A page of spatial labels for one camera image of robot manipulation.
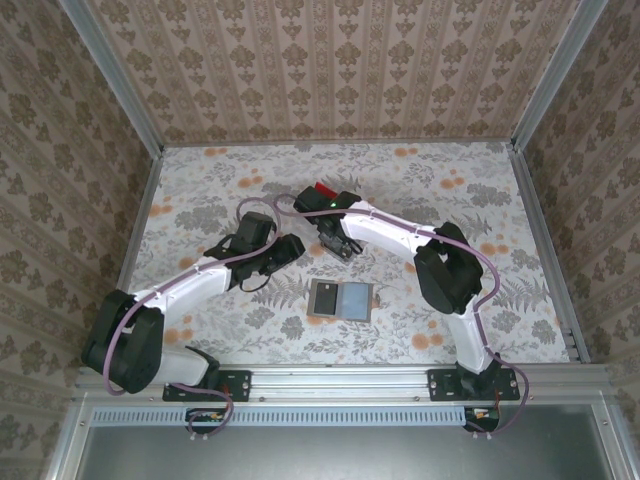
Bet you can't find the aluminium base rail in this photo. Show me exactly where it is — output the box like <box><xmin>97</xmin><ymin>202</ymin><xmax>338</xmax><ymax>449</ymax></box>
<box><xmin>74</xmin><ymin>363</ymin><xmax>614</xmax><ymax>401</ymax></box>

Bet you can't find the aluminium frame post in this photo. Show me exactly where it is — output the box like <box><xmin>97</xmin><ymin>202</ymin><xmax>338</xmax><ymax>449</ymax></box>
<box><xmin>509</xmin><ymin>0</ymin><xmax>612</xmax><ymax>151</ymax></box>
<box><xmin>58</xmin><ymin>0</ymin><xmax>166</xmax><ymax>154</ymax></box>

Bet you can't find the aluminium side rail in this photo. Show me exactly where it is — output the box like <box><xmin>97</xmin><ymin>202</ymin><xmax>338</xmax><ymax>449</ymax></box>
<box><xmin>507</xmin><ymin>142</ymin><xmax>592</xmax><ymax>365</ymax></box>
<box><xmin>93</xmin><ymin>147</ymin><xmax>166</xmax><ymax>369</ymax></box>

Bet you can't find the thin aluminium wall rail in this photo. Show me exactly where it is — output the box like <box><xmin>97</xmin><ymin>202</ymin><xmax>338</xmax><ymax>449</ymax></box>
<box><xmin>162</xmin><ymin>141</ymin><xmax>514</xmax><ymax>150</ymax></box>

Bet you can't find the thin black camera cable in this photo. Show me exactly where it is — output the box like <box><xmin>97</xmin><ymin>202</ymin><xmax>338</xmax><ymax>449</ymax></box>
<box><xmin>234</xmin><ymin>269</ymin><xmax>275</xmax><ymax>295</ymax></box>

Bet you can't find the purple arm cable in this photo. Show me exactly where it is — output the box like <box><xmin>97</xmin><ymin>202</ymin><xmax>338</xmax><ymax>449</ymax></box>
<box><xmin>272</xmin><ymin>193</ymin><xmax>531</xmax><ymax>441</ymax></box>
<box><xmin>102</xmin><ymin>198</ymin><xmax>281</xmax><ymax>444</ymax></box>

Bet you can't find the dark grey chip card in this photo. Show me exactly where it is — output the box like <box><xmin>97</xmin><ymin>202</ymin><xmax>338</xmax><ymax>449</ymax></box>
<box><xmin>310</xmin><ymin>281</ymin><xmax>343</xmax><ymax>315</ymax></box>

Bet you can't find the grey metal sheet panel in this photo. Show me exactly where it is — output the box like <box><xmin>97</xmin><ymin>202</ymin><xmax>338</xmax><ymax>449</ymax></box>
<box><xmin>77</xmin><ymin>424</ymin><xmax>609</xmax><ymax>480</ymax></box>

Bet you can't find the white slotted cable duct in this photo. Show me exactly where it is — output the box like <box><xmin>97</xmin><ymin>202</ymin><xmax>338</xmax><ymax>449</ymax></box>
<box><xmin>92</xmin><ymin>405</ymin><xmax>469</xmax><ymax>427</ymax></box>

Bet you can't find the clear acrylic card stand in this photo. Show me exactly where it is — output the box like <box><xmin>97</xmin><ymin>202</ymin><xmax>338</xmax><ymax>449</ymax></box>
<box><xmin>312</xmin><ymin>182</ymin><xmax>364</xmax><ymax>265</ymax></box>

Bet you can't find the black card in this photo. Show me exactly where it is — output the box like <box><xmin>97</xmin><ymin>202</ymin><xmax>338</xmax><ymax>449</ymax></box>
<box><xmin>322</xmin><ymin>238</ymin><xmax>361</xmax><ymax>264</ymax></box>

